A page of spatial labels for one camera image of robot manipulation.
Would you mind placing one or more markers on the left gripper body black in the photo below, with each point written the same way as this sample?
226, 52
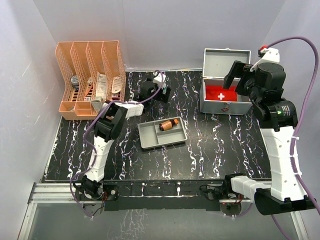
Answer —
161, 97

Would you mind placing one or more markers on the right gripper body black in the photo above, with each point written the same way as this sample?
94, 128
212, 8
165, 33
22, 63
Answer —
246, 84

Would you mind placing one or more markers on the red first aid kit pouch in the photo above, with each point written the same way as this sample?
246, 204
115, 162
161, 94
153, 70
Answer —
218, 93

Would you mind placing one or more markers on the brown bottle orange cap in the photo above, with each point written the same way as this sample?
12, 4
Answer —
168, 124

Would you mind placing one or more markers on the grey plastic divided tray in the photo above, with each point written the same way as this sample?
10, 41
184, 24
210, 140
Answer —
151, 136

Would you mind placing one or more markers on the white bottle white cap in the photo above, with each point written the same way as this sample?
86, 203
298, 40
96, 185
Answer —
164, 88

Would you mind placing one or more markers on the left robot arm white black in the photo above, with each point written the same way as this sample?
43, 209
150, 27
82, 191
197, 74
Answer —
107, 127

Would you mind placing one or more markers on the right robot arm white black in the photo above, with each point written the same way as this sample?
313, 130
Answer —
278, 120

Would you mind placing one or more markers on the white medicine box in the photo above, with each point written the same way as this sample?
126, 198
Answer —
97, 103

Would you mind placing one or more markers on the white oval barcode package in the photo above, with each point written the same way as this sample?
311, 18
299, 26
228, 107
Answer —
116, 85

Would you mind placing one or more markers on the red white small box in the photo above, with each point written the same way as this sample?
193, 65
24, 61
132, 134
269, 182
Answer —
116, 96

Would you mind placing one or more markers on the white paper packet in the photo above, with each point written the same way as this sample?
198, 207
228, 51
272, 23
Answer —
101, 86

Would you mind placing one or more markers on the orange plastic file organizer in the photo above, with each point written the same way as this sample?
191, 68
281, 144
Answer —
85, 59

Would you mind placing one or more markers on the round tape tin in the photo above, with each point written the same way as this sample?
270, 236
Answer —
74, 81

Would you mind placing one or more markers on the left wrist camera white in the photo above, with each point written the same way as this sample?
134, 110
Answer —
159, 77

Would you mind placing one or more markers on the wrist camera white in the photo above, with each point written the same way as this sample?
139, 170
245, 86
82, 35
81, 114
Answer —
266, 55
159, 77

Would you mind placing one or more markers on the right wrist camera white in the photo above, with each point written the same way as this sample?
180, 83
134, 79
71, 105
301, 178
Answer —
266, 55

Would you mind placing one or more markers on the aluminium frame rail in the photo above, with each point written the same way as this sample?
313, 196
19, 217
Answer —
151, 210

